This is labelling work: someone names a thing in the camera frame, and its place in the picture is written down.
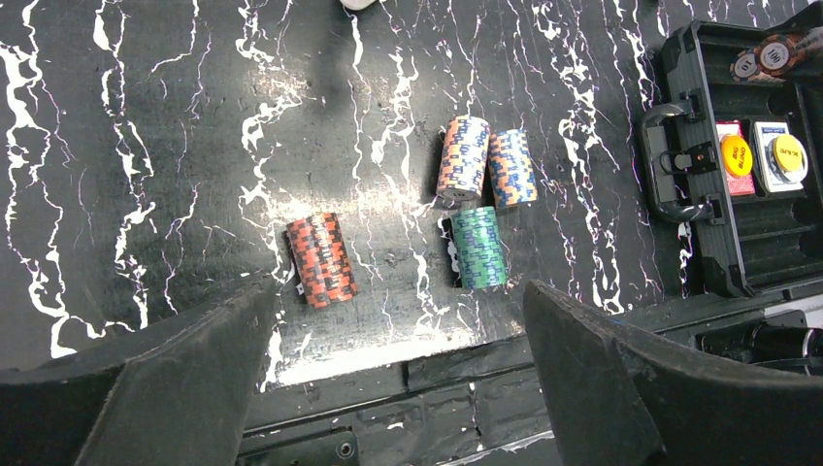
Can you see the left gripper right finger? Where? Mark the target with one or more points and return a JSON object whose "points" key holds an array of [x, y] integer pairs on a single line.
{"points": [[620, 395]]}

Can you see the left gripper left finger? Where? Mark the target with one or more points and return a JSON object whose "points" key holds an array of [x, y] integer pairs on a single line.
{"points": [[174, 393]]}

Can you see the red black chip stack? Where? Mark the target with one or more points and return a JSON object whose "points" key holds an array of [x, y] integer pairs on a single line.
{"points": [[781, 53], [321, 258], [745, 70]]}

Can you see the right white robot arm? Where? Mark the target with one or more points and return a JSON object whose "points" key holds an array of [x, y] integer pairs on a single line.
{"points": [[796, 349]]}

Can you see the green blue chip stack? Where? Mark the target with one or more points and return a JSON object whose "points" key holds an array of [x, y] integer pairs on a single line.
{"points": [[480, 256]]}

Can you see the red card deck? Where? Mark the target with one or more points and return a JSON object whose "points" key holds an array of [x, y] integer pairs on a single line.
{"points": [[736, 186]]}

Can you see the yellow big blind button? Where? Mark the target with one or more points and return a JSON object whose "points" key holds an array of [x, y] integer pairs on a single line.
{"points": [[737, 156]]}

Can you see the black poker carrying case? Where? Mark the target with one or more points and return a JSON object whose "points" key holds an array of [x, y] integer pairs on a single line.
{"points": [[752, 244]]}

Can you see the orange white chip stack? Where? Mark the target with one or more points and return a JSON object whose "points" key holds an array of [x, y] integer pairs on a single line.
{"points": [[464, 158]]}

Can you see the white card deck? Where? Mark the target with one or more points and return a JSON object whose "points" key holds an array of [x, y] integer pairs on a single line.
{"points": [[772, 178]]}

